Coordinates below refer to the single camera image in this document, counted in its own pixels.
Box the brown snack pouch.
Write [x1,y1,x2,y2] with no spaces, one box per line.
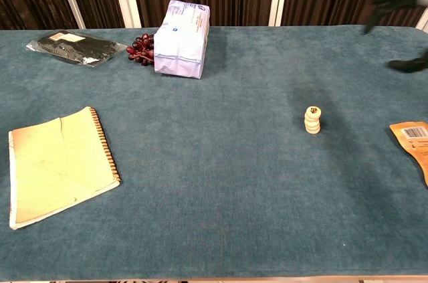
[389,121,428,191]

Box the white tissue pack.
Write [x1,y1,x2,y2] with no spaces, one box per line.
[152,0,211,80]

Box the dark red grape bunch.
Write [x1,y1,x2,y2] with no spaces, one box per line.
[126,33,156,66]

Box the teal table cloth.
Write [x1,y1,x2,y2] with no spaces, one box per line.
[0,25,428,280]

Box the black item in clear bag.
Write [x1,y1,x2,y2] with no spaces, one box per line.
[25,29,128,68]

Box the yellow spiral notebook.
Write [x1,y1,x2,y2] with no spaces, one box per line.
[8,106,122,230]

